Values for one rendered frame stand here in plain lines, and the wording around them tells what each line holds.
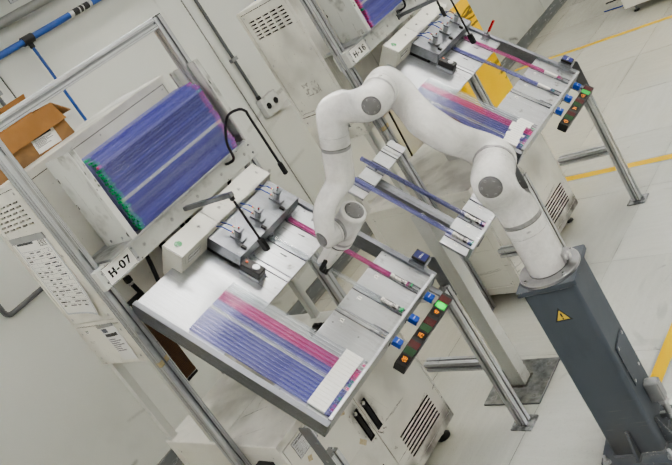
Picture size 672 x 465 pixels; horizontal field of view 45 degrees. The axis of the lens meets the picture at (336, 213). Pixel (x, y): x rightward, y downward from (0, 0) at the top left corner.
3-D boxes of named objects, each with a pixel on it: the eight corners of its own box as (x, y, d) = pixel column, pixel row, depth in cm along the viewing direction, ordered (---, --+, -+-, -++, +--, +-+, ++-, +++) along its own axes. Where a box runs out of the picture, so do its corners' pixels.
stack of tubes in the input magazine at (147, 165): (239, 144, 285) (195, 78, 277) (141, 230, 253) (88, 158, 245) (218, 152, 294) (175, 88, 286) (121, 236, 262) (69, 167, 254)
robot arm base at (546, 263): (585, 243, 244) (558, 192, 238) (574, 281, 229) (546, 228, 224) (527, 258, 255) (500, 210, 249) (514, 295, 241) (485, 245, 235)
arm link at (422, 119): (497, 203, 230) (501, 177, 244) (523, 172, 224) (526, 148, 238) (349, 103, 227) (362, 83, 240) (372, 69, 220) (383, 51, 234)
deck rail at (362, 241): (433, 284, 280) (437, 273, 275) (430, 288, 279) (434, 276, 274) (262, 190, 300) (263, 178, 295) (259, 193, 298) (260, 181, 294)
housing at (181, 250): (268, 200, 298) (270, 172, 288) (182, 285, 267) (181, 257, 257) (250, 190, 300) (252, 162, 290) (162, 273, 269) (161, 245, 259)
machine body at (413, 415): (462, 425, 320) (383, 303, 301) (374, 579, 276) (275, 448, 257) (347, 422, 366) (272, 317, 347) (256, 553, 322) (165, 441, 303)
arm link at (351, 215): (339, 251, 252) (360, 238, 258) (351, 227, 242) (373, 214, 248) (321, 232, 255) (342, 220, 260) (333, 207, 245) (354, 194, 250)
